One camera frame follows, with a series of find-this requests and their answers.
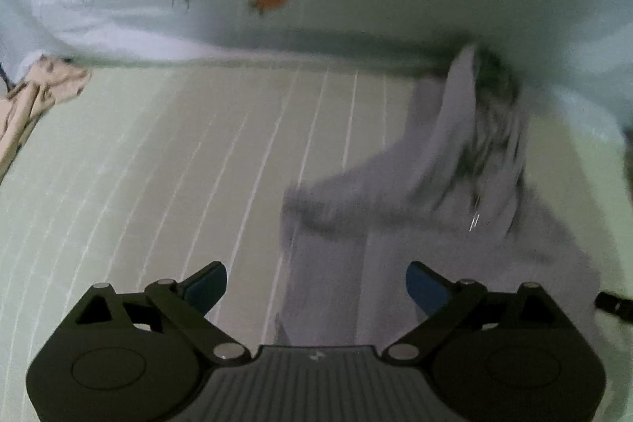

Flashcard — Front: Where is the beige crumpled garment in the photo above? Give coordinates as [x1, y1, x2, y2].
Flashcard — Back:
[1, 55, 92, 178]

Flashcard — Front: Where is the black object at right edge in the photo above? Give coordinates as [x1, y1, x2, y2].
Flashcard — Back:
[594, 291, 633, 319]

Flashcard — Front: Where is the grey zip hoodie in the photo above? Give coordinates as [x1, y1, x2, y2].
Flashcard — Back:
[276, 45, 600, 348]

